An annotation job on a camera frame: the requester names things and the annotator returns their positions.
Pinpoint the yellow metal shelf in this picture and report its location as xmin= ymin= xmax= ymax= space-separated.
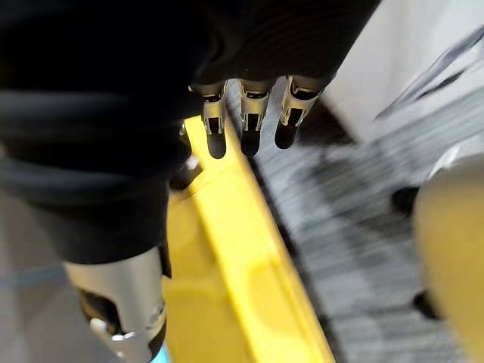
xmin=162 ymin=115 xmax=336 ymax=363

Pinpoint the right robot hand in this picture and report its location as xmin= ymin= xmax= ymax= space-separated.
xmin=0 ymin=0 xmax=381 ymax=363

